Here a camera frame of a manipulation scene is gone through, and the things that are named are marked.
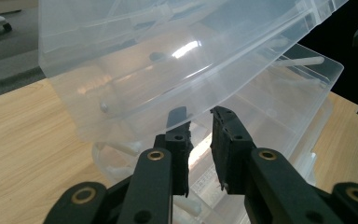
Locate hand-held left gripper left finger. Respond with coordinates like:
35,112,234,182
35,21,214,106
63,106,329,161
153,106,195,198

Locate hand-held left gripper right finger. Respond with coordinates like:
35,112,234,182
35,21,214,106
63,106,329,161
209,105,257,196

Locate clear plastic storage box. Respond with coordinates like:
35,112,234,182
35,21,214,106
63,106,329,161
37,0,350,224

